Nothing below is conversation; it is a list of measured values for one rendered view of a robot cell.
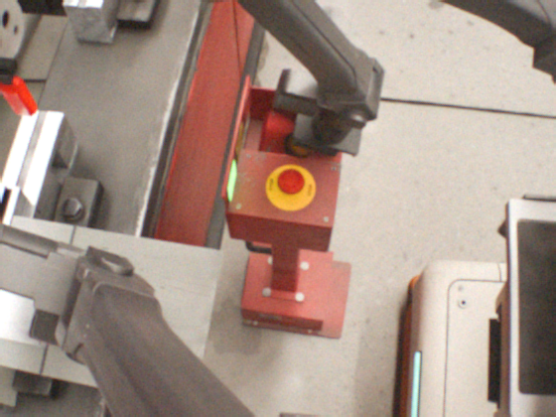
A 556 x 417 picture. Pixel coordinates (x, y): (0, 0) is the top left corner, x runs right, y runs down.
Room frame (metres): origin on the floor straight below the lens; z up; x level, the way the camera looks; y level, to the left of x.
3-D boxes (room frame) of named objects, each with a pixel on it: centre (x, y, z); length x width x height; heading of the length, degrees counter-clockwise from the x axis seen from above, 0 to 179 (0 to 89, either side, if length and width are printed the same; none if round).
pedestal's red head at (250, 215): (0.47, -0.02, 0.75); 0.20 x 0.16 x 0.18; 170
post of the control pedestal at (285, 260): (0.47, -0.02, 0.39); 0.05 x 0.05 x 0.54; 80
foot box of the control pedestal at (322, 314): (0.46, -0.05, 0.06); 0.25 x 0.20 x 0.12; 80
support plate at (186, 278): (0.19, 0.20, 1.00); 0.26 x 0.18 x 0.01; 80
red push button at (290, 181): (0.42, -0.02, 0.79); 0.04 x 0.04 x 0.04
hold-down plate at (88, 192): (0.24, 0.29, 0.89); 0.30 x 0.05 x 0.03; 170
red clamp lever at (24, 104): (0.35, 0.26, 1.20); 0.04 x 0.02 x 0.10; 80
